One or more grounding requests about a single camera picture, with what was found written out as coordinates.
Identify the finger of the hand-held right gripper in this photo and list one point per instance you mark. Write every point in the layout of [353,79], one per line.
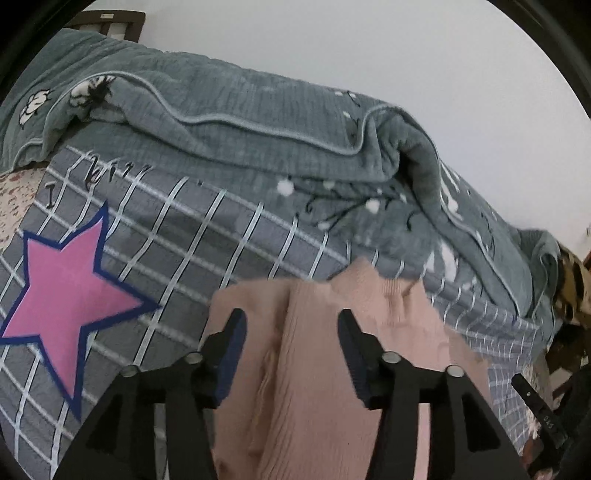
[526,392]

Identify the pink knit sweater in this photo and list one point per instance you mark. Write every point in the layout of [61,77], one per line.
[304,415]

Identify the grey-green floral quilt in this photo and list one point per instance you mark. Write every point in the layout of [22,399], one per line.
[254,106]

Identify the floral bed sheet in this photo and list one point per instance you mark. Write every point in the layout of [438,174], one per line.
[14,207]

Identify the brown jacket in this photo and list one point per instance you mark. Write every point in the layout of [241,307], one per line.
[572,281]

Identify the grey checked star blanket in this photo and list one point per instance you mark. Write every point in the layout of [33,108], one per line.
[184,258]

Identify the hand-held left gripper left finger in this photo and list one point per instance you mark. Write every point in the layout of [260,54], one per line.
[231,360]

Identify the wooden chair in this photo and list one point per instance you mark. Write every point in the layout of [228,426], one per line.
[565,350]

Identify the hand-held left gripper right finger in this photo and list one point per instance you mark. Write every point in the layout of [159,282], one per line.
[353,360]

